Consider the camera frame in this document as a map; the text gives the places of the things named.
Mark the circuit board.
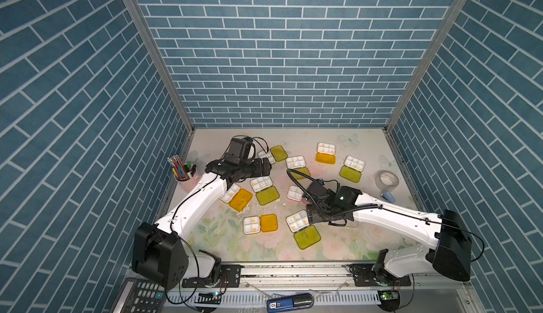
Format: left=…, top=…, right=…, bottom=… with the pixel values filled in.
left=378, top=290, right=401, bottom=312
left=194, top=292, right=222, bottom=308

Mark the front orange pillbox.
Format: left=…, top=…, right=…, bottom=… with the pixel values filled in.
left=243, top=214, right=278, bottom=235

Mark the pink pillbox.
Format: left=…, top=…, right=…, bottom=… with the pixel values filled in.
left=286, top=185, right=306, bottom=203

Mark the black calculator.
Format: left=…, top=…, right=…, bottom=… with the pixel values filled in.
left=110, top=278, right=165, bottom=313

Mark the left orange pillbox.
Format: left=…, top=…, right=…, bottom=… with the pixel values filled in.
left=219, top=184, right=253, bottom=212

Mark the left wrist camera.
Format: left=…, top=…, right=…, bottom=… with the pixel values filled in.
left=223, top=136, right=255, bottom=166

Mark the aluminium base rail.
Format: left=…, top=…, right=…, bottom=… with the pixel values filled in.
left=124, top=259, right=472, bottom=290

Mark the orange pillbox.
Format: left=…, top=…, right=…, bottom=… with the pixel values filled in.
left=243, top=214, right=278, bottom=235
left=315, top=142, right=336, bottom=165
left=219, top=184, right=253, bottom=212

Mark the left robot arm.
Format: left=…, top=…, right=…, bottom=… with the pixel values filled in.
left=132, top=157, right=272, bottom=290

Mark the left circuit board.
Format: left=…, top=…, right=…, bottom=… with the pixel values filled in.
left=194, top=292, right=222, bottom=308

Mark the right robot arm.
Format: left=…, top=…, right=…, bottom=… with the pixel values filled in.
left=302, top=182, right=472, bottom=283

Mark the back orange pillbox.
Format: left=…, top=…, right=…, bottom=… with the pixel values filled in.
left=315, top=142, right=336, bottom=165

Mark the pink pen cup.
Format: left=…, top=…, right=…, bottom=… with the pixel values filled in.
left=175, top=173, right=202, bottom=194

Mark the blue black usb device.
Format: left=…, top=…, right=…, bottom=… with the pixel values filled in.
left=266, top=293, right=315, bottom=313

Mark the clear tape roll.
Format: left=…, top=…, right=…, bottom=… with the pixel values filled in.
left=375, top=170, right=400, bottom=192

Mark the blue tape dispenser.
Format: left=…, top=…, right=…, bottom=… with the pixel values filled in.
left=380, top=191, right=396, bottom=204

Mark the coloured pens bundle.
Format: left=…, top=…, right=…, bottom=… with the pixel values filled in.
left=167, top=155, right=196, bottom=182

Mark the right circuit board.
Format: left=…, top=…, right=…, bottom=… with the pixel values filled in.
left=378, top=290, right=401, bottom=312

